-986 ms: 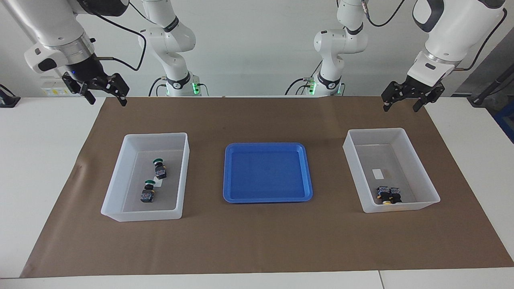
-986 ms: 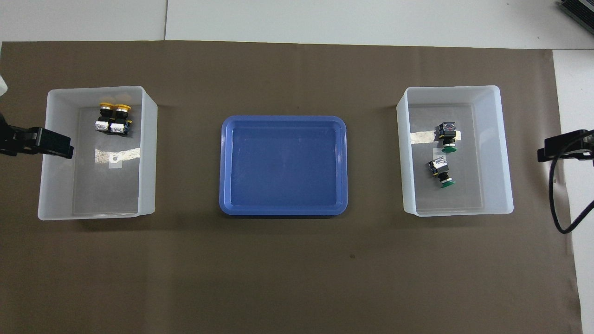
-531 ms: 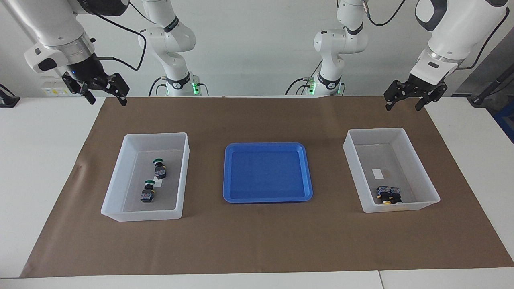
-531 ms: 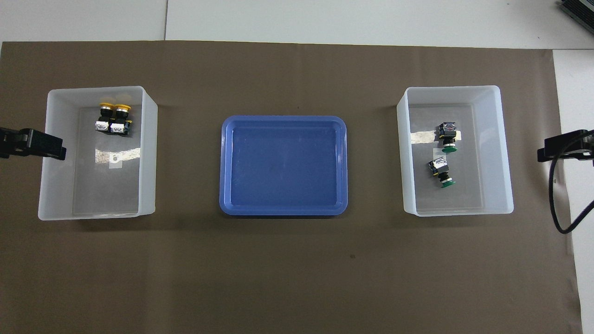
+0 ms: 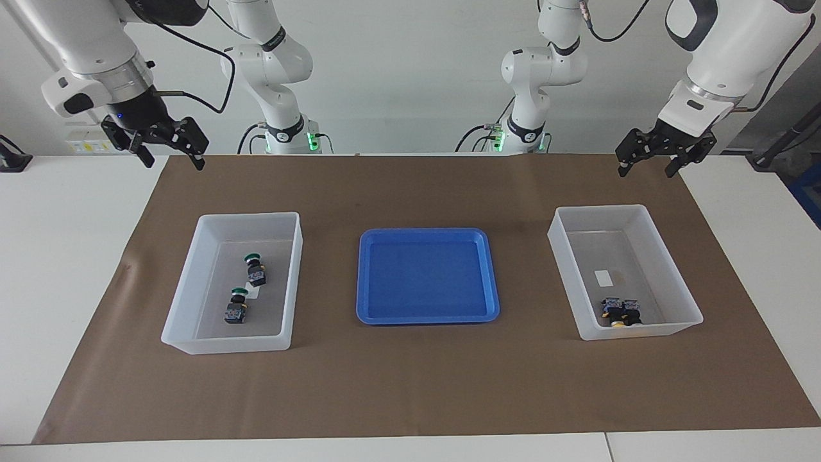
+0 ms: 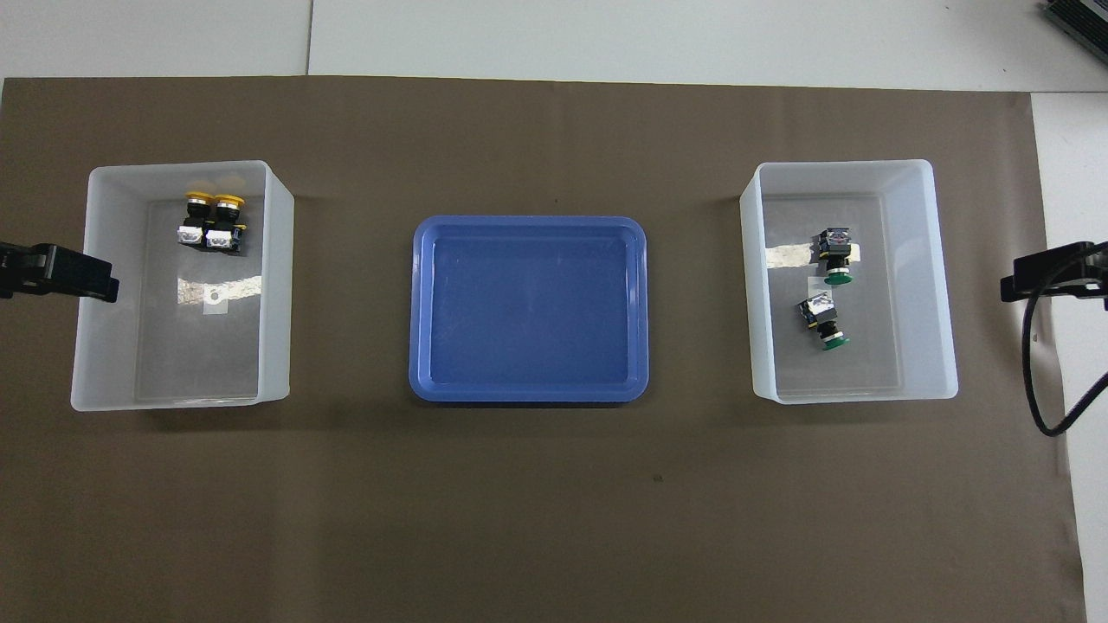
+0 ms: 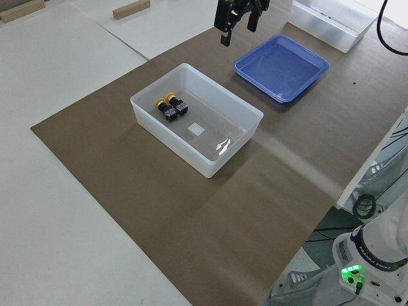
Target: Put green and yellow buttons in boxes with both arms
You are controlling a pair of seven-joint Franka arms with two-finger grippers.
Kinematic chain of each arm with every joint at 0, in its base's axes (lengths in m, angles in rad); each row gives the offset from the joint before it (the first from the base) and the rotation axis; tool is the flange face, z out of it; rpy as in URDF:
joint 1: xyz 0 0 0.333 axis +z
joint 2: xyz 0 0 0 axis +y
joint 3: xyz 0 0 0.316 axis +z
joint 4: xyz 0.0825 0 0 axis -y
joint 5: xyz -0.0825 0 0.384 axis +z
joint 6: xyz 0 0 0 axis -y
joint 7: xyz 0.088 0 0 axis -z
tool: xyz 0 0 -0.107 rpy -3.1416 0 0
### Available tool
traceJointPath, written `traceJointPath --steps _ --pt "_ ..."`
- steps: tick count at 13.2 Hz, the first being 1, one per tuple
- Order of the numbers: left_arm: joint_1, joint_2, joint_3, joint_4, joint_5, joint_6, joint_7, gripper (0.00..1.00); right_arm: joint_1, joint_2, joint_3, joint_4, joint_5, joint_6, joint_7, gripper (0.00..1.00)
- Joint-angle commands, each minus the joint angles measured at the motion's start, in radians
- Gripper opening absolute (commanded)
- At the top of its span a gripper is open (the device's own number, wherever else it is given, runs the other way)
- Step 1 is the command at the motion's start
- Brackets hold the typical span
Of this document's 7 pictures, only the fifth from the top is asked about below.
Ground brown paper table mat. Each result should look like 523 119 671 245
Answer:
32 153 821 445

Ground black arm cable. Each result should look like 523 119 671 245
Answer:
577 0 809 113
149 19 237 115

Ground translucent white plastic box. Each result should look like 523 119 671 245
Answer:
160 212 303 355
547 204 704 341

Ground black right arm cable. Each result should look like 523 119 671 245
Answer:
149 19 237 115

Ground white wall socket strip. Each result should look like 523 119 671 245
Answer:
66 122 132 155

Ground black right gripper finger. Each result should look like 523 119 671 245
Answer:
168 116 210 172
127 127 157 169

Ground blue plastic tray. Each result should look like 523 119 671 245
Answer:
356 228 500 325

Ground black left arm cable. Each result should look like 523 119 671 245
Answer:
577 0 809 113

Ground black clamp device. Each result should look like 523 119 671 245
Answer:
0 135 33 173

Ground green push button switch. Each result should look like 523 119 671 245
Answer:
224 288 250 325
244 253 268 287

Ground blue crate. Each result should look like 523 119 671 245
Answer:
788 172 821 230

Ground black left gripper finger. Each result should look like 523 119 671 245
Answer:
664 130 718 180
615 127 656 178

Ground black pole stand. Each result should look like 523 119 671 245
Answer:
747 106 821 171

